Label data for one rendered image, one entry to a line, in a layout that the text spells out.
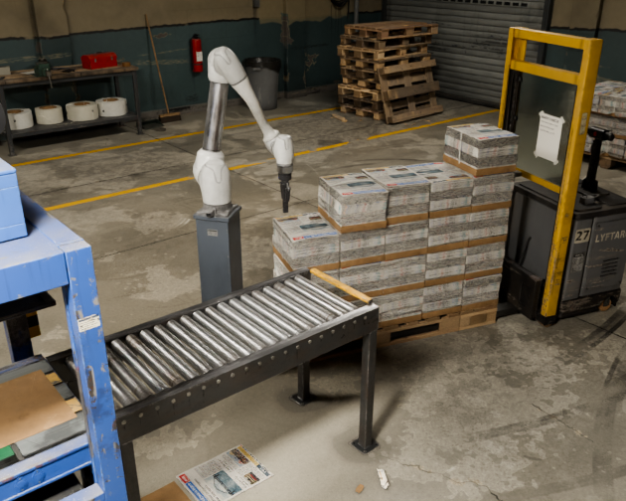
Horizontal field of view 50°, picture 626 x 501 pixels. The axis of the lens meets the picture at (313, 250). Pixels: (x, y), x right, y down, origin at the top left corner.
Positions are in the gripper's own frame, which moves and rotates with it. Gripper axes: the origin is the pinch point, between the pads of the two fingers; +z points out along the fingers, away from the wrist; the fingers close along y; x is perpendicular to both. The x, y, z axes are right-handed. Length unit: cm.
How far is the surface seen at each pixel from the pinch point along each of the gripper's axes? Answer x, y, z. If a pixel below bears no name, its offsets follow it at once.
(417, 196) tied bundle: -76, -18, -3
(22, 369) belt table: 142, -95, 16
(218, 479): 69, -96, 95
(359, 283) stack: -39, -18, 48
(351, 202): -31.7, -20.9, -5.6
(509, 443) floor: -77, -124, 96
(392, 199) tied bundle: -60, -18, -3
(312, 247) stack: -9.3, -18.8, 19.0
